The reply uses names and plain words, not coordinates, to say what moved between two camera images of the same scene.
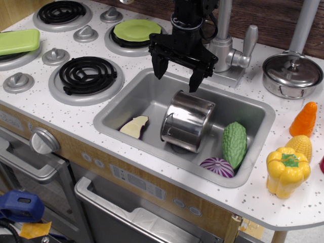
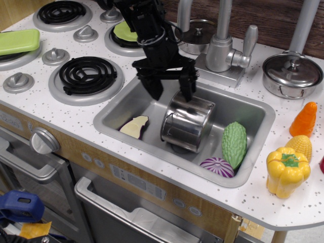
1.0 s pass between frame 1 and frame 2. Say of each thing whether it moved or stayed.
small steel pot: stayed
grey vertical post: stayed
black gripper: moved
